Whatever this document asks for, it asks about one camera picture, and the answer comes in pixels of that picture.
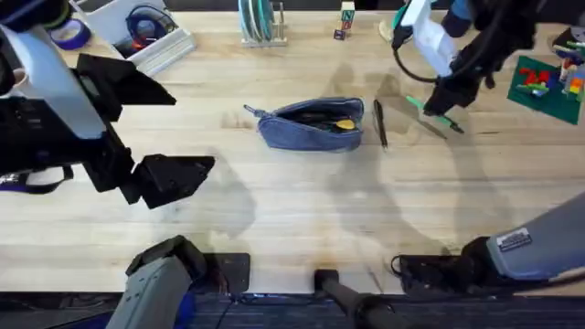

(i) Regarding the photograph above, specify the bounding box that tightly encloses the teal plate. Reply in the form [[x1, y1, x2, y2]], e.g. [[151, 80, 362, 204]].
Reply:
[[255, 0, 276, 43]]

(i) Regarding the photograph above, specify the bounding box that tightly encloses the black strap loop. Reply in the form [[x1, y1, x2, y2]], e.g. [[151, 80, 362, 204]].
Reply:
[[0, 164, 75, 196]]

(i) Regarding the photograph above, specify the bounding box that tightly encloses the purple tape roll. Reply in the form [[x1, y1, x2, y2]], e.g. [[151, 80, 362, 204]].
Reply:
[[48, 17, 93, 52]]

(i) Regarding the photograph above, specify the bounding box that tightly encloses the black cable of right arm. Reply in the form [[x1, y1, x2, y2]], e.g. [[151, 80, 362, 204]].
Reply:
[[390, 25, 441, 85]]

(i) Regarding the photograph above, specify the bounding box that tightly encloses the green board with toy blocks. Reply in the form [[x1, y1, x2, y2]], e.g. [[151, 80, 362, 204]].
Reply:
[[506, 39, 585, 126]]

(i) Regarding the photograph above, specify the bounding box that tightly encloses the white box with cables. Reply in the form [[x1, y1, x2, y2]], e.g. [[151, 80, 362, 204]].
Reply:
[[77, 0, 198, 78]]

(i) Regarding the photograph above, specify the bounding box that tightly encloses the black camera pole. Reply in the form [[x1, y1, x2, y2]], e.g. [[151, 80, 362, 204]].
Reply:
[[313, 268, 415, 329]]

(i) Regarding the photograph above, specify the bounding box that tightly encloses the grey plate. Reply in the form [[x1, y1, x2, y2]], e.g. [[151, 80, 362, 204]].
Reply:
[[238, 0, 258, 43]]

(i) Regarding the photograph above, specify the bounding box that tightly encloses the blue soft zip bag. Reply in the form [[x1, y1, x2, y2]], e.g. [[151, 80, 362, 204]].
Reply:
[[242, 96, 366, 154]]

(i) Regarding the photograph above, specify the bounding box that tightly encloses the green and black pen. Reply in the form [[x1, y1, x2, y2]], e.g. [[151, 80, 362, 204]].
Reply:
[[405, 95, 465, 135]]

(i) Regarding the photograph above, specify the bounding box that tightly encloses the wooden plate rack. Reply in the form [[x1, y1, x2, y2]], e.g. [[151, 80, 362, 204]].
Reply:
[[238, 1, 290, 49]]

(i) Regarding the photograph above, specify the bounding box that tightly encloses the black mounting plate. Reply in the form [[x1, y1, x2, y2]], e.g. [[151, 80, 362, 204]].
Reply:
[[200, 251, 252, 294]]

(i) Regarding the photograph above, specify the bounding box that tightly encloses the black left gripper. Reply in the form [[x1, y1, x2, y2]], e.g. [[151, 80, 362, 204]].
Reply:
[[0, 53, 217, 210]]

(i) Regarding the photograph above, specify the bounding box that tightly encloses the stack of toy letter blocks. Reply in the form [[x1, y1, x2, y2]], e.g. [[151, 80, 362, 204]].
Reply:
[[339, 0, 356, 31]]

